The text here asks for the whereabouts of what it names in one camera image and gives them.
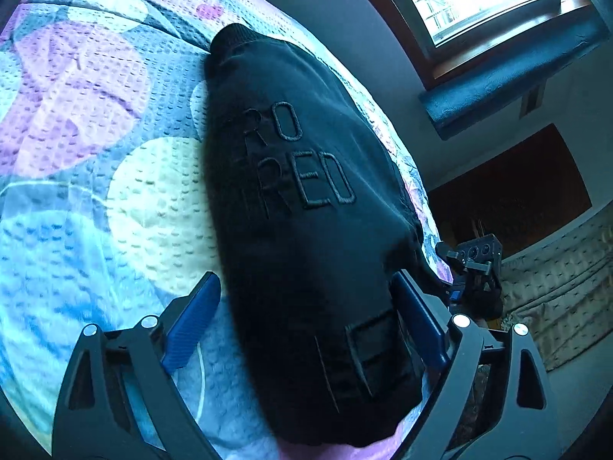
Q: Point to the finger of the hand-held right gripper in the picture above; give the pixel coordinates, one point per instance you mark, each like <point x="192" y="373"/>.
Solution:
<point x="456" y="295"/>

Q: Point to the wall switch plate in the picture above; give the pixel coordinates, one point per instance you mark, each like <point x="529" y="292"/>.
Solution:
<point x="532" y="100"/>

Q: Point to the spotted quilted bedspread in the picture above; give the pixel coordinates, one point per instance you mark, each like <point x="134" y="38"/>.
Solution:
<point x="96" y="153"/>

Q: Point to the dark wooden cabinet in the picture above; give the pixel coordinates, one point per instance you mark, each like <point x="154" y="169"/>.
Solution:
<point x="512" y="191"/>

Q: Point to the blue rolled cushion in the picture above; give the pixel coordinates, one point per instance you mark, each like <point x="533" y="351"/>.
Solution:
<point x="507" y="76"/>

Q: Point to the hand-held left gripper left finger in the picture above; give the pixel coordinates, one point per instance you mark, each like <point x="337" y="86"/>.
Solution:
<point x="190" y="327"/>

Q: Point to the wooden framed window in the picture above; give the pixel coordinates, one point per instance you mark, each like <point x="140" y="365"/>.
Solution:
<point x="474" y="0"/>

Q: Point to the black sweatshirt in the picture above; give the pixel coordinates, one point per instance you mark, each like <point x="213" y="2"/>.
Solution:
<point x="297" y="249"/>

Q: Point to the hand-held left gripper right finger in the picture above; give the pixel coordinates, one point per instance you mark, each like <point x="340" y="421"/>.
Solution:
<point x="422" y="322"/>

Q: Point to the beige quilted cloth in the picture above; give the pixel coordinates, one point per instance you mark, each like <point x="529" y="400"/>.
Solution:
<point x="560" y="297"/>

